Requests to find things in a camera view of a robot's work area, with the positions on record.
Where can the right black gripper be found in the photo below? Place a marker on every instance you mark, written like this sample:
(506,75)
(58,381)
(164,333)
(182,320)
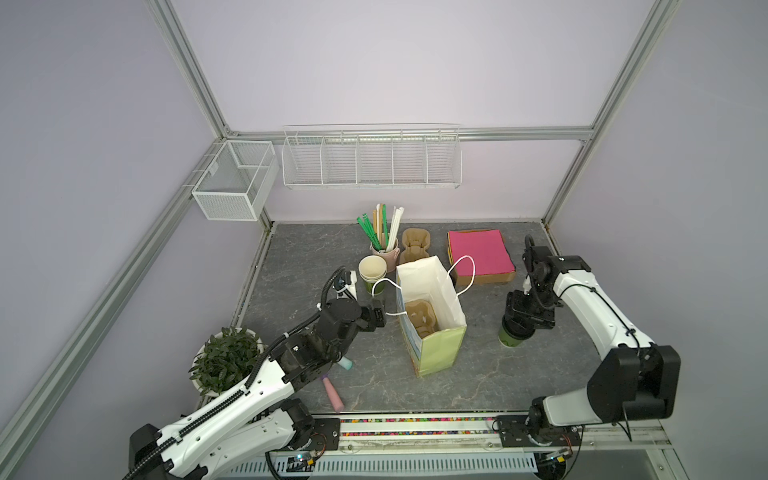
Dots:
(514,306)

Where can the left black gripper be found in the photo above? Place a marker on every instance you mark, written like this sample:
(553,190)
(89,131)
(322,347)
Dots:
(370,323)

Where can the green paper cup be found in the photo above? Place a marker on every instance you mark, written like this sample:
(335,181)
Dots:
(508,339)

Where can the single cardboard cup carrier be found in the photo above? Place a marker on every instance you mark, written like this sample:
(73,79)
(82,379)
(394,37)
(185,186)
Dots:
(421,319)

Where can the painted paper gift bag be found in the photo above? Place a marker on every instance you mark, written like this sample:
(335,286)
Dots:
(428,279)

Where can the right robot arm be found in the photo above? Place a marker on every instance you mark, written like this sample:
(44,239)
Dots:
(636,379)

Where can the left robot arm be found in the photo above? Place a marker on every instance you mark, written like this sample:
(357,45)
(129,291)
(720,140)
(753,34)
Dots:
(260,413)

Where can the teal toy shovel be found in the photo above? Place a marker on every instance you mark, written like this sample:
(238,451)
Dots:
(345,363)

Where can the stack of green paper cups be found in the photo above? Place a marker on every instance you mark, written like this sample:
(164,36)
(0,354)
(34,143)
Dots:
(372,269)

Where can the purple pink toy shovel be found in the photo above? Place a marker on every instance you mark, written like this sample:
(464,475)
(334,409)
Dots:
(333,395)

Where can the cardboard napkin box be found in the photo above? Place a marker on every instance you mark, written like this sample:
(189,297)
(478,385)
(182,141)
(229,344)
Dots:
(483,279)

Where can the pink utensil holder cup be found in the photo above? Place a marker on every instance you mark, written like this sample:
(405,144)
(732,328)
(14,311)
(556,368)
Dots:
(390,256)

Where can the green stirrer sticks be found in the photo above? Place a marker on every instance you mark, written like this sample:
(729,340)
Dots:
(370,231)

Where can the potted green plant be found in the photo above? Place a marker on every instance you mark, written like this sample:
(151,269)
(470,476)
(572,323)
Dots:
(225,359)

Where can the white wrapped straws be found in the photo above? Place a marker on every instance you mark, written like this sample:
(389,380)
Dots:
(395,225)

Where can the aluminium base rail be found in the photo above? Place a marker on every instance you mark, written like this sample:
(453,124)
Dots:
(420,433)

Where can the wide white wire basket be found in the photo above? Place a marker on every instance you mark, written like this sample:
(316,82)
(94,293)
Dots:
(367,156)

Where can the small white wire basket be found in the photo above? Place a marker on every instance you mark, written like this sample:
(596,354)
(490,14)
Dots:
(237,181)

